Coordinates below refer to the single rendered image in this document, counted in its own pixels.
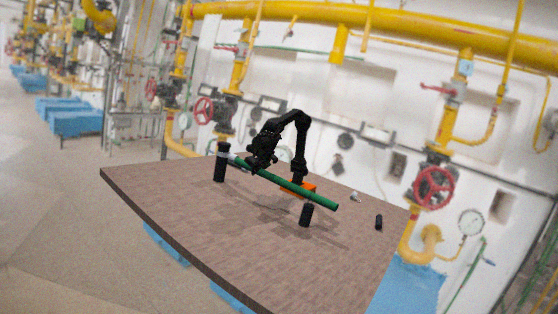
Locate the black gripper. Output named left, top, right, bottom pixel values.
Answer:
left=244, top=149, right=278, bottom=176

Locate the green cylinder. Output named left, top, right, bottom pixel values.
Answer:
left=234, top=157, right=339, bottom=212

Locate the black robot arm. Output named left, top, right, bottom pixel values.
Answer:
left=246, top=108, right=312, bottom=186

